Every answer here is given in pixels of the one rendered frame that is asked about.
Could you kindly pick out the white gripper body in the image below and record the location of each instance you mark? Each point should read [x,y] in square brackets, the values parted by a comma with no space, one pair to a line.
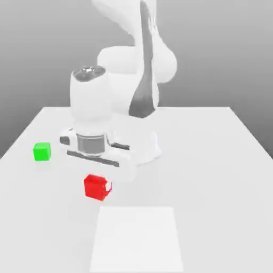
[123,168]

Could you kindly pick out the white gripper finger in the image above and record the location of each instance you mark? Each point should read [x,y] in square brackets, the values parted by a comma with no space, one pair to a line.
[109,185]

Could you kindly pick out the small red cube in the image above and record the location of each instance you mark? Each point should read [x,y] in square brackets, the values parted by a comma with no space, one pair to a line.
[95,187]

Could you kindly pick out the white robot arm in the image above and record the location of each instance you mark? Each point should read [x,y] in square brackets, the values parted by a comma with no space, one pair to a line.
[91,102]

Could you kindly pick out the small green cube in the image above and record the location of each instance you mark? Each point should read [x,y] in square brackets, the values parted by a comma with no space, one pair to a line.
[42,151]

